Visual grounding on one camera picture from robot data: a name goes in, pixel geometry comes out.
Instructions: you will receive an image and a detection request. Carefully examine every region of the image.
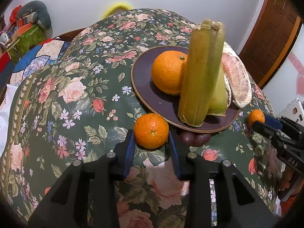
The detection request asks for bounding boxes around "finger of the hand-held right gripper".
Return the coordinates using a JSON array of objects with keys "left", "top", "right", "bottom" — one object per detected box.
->
[
  {"left": 264, "top": 114, "right": 304, "bottom": 134},
  {"left": 252, "top": 121, "right": 293, "bottom": 146}
]

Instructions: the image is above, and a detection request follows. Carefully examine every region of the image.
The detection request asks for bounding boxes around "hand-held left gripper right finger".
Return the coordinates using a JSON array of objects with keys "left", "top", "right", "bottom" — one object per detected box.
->
[{"left": 167, "top": 131, "right": 279, "bottom": 228}]

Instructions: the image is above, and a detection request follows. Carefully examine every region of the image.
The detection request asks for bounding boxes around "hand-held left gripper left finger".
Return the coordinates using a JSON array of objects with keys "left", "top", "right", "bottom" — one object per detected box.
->
[{"left": 27, "top": 129, "right": 136, "bottom": 228}]

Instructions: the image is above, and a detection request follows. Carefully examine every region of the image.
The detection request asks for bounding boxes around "small tangerine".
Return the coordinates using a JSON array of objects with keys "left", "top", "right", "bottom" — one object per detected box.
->
[{"left": 248, "top": 109, "right": 265, "bottom": 127}]

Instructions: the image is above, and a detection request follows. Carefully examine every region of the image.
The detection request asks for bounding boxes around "plain orange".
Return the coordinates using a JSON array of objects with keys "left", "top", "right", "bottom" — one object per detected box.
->
[{"left": 134, "top": 113, "right": 170, "bottom": 149}]

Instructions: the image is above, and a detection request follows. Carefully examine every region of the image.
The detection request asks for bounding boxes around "peeled pomelo chunk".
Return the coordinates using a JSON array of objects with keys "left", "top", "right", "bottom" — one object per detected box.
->
[{"left": 222, "top": 42, "right": 252, "bottom": 109}]

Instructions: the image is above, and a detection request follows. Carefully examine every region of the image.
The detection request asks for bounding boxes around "thin green sugarcane piece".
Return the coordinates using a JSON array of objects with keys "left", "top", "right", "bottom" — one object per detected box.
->
[{"left": 208, "top": 24, "right": 233, "bottom": 117}]

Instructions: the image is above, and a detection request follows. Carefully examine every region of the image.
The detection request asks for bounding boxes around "dark purple plate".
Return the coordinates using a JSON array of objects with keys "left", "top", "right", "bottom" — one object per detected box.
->
[{"left": 131, "top": 46, "right": 240, "bottom": 134}]

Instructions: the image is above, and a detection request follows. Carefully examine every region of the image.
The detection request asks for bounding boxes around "orange with sticker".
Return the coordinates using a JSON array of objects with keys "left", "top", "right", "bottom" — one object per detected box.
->
[{"left": 151, "top": 51, "right": 188, "bottom": 96}]

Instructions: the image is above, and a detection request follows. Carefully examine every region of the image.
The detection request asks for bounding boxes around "thick green sugarcane piece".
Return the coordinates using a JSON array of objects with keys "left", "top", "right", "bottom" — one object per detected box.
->
[{"left": 178, "top": 20, "right": 225, "bottom": 128}]

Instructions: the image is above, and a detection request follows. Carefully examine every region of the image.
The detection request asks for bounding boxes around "person's right hand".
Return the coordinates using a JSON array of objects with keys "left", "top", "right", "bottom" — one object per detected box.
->
[{"left": 279, "top": 170, "right": 295, "bottom": 191}]

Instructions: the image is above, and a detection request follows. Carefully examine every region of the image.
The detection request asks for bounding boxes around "dark brown round fruit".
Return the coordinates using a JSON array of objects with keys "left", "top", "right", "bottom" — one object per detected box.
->
[
  {"left": 178, "top": 133, "right": 198, "bottom": 147},
  {"left": 196, "top": 133, "right": 212, "bottom": 146}
]

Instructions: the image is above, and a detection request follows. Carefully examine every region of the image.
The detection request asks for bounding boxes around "white sticker-covered case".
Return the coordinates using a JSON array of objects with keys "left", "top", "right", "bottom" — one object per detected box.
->
[{"left": 276, "top": 97, "right": 304, "bottom": 124}]

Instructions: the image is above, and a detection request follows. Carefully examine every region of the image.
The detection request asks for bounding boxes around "white heart-print wardrobe door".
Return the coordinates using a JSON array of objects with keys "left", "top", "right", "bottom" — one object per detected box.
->
[{"left": 261, "top": 24, "right": 304, "bottom": 106}]

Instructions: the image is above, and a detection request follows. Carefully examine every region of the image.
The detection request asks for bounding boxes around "floral green quilt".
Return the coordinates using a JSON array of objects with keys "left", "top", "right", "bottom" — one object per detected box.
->
[{"left": 0, "top": 8, "right": 285, "bottom": 228}]

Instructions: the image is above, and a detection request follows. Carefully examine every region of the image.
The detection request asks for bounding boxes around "brown wooden door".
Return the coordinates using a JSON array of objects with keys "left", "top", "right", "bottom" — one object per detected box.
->
[{"left": 239, "top": 0, "right": 303, "bottom": 89}]

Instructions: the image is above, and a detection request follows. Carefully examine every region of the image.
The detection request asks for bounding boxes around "white cloth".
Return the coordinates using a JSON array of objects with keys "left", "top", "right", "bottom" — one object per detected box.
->
[{"left": 0, "top": 83, "right": 20, "bottom": 158}]

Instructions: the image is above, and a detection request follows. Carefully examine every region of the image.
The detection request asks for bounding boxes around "blue patchwork quilt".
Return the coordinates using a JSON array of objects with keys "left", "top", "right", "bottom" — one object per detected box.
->
[{"left": 0, "top": 38, "right": 72, "bottom": 82}]

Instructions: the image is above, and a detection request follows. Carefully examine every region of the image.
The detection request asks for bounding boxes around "yellow foam tube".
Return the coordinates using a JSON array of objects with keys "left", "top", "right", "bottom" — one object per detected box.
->
[{"left": 101, "top": 2, "right": 134, "bottom": 21}]

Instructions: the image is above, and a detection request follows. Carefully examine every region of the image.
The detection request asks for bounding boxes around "green fabric storage box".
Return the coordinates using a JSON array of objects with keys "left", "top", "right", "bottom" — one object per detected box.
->
[{"left": 7, "top": 26, "right": 47, "bottom": 63}]

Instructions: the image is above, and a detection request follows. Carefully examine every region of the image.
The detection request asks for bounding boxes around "orange box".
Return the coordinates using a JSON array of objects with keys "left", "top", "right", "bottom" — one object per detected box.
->
[{"left": 17, "top": 18, "right": 36, "bottom": 35}]

